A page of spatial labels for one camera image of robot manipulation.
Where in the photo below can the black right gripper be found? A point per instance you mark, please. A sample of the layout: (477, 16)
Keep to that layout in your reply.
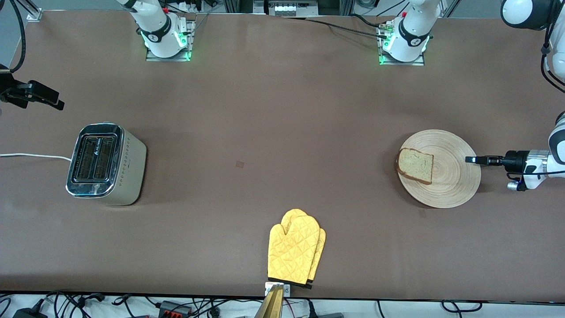
(13, 93)

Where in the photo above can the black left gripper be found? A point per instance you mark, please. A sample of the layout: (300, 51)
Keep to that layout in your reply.
(514, 159)

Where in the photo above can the round wooden plate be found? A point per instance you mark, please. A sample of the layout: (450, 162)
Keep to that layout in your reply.
(450, 185)

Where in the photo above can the brown-crust bread slice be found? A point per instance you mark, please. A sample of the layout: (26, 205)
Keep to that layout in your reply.
(415, 165)

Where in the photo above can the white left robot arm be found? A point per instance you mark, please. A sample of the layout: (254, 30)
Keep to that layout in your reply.
(410, 35)

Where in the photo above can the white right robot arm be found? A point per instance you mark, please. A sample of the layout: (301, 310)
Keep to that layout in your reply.
(154, 26)

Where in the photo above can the cream chrome two-slot toaster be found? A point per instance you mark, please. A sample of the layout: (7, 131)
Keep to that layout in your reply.
(128, 172)

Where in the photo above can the yellow quilted oven mitt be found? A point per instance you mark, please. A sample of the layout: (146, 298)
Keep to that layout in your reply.
(291, 251)
(321, 247)

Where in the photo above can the black power adapter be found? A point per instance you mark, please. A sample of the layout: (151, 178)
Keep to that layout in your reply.
(28, 313)

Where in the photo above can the white power strip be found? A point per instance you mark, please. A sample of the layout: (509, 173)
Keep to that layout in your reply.
(289, 8)

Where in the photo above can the black orange connector block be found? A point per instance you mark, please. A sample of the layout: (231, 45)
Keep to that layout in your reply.
(174, 308)

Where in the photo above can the aluminium frame profile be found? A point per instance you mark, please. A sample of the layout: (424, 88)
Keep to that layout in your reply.
(449, 9)
(33, 13)

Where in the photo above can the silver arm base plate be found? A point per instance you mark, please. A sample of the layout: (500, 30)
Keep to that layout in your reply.
(190, 39)
(383, 59)

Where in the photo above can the silver mast mounting bracket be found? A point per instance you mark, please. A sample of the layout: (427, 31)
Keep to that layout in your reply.
(287, 290)

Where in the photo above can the gold metal camera mast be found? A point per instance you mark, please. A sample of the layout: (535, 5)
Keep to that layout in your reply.
(271, 304)

